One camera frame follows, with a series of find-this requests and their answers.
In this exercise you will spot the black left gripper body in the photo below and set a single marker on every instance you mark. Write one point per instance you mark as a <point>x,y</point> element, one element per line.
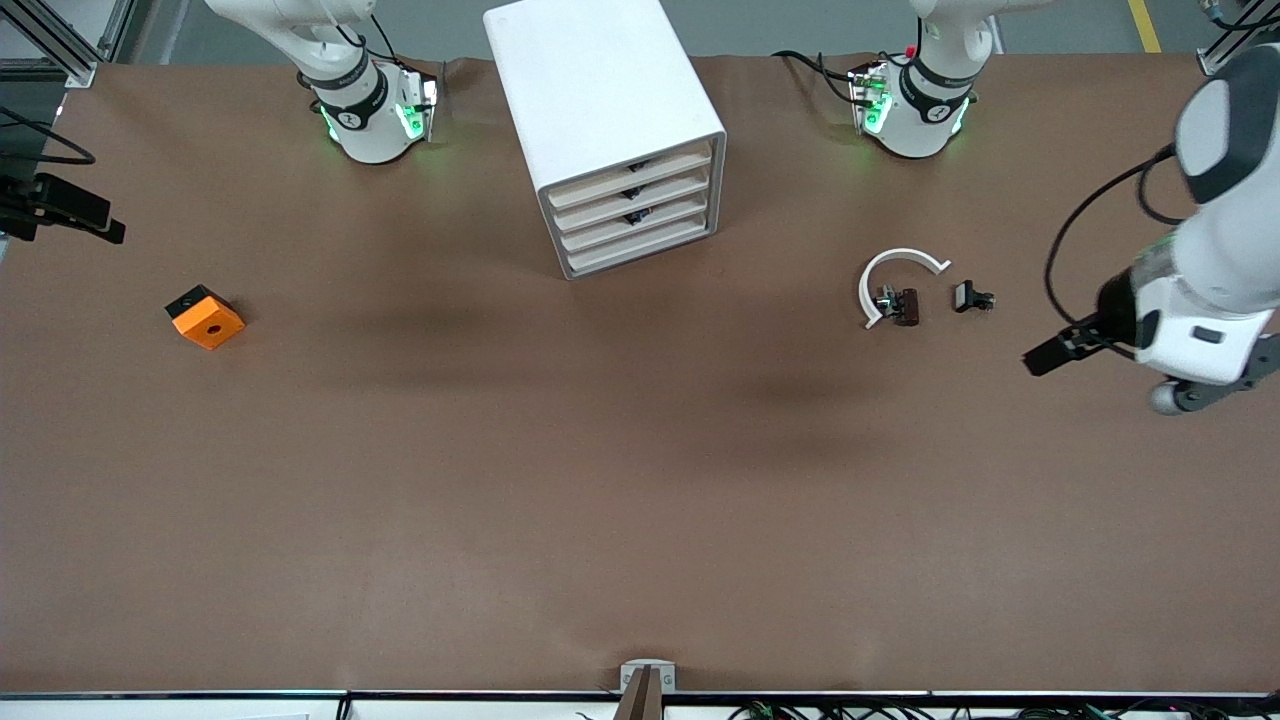
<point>1112,303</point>

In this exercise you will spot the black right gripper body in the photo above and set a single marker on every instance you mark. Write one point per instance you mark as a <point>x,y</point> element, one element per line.
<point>30,205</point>

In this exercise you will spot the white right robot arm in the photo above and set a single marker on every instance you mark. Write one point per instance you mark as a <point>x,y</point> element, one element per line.
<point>365,125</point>

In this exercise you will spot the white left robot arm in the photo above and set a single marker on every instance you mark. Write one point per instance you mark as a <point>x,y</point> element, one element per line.
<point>1225,250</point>

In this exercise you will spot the white drawer cabinet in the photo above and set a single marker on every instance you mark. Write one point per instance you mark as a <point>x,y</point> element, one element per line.
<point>590,90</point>

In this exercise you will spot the small black clip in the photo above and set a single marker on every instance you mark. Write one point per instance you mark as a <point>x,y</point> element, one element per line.
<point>968,297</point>

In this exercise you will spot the orange block with black part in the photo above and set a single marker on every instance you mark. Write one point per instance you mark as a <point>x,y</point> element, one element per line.
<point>210,325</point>

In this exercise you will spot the dark brown electrical component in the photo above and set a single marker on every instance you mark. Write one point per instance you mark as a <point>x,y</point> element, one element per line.
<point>905,306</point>

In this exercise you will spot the white curved plastic part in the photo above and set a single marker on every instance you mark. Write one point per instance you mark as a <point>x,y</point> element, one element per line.
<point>900,254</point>

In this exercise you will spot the brown table cover sheet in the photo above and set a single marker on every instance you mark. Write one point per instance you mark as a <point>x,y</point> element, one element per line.
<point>640,500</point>

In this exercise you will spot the small black component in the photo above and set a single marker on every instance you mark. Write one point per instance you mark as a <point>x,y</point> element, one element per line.
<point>640,164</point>

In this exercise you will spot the aluminium frame post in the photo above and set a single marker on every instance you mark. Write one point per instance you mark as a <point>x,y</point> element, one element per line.
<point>60,45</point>
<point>1225,50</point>

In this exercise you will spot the white base connector bracket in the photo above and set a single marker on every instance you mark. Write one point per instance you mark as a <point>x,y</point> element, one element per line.
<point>418,105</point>
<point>870,100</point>

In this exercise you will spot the white table edge rail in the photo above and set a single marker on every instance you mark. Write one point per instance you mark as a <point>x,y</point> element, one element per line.
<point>200,705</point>

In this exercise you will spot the grey table edge bracket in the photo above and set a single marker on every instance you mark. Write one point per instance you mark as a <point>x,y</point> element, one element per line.
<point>647,680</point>

